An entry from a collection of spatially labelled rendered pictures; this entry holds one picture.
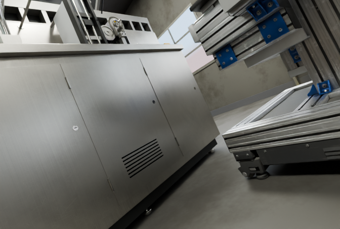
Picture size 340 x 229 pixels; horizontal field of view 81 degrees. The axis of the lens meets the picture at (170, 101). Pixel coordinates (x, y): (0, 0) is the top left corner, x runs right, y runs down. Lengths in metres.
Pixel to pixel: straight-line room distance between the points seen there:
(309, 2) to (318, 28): 0.11
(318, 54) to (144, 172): 0.93
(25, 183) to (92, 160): 0.23
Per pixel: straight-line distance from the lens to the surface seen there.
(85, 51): 1.08
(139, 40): 2.38
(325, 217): 0.72
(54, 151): 0.88
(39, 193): 0.86
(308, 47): 1.03
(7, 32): 1.48
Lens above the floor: 0.41
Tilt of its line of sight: 4 degrees up
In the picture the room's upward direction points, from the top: 24 degrees counter-clockwise
